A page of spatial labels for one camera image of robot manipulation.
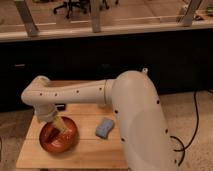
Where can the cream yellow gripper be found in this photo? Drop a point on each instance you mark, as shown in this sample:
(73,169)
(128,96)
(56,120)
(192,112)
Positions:
(59,124)

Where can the dark red pepper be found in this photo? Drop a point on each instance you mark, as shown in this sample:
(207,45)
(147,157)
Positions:
(54,133)

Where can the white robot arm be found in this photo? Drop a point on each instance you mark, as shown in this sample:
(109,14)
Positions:
(143,128)

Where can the orange ceramic bowl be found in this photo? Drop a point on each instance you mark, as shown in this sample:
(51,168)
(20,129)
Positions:
(63,141)

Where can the black rectangular case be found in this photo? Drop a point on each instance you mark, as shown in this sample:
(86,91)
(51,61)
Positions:
(61,107)

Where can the wooden table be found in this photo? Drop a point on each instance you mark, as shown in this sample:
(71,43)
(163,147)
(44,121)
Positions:
(88,151)

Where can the blue sponge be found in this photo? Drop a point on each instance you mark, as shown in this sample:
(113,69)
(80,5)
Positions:
(104,127)

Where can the clear plastic bottle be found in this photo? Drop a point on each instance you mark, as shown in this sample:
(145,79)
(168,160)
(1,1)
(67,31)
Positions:
(145,70)

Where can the black office chair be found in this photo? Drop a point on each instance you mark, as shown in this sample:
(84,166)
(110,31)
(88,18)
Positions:
(70,4)

